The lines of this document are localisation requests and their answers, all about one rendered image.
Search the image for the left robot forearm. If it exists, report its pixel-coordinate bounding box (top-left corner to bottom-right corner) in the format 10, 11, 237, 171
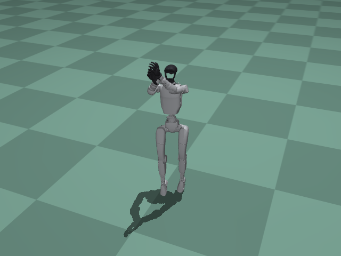
160, 75, 177, 92

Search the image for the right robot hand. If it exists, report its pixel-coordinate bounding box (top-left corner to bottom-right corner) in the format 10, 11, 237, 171
147, 67, 157, 85

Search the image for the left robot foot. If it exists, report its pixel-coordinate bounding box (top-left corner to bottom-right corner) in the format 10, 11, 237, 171
177, 177, 185, 193

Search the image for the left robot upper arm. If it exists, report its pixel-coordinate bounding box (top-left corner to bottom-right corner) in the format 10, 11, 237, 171
168, 85, 189, 94

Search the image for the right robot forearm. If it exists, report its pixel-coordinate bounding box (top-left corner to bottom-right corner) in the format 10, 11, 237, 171
147, 80, 160, 91

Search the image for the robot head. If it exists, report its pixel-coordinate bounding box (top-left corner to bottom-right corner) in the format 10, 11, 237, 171
164, 65, 177, 85

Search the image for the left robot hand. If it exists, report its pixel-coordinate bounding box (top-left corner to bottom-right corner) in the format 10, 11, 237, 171
148, 62, 162, 80

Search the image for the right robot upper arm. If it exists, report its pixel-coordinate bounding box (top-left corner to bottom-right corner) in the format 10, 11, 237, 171
147, 84, 161, 95

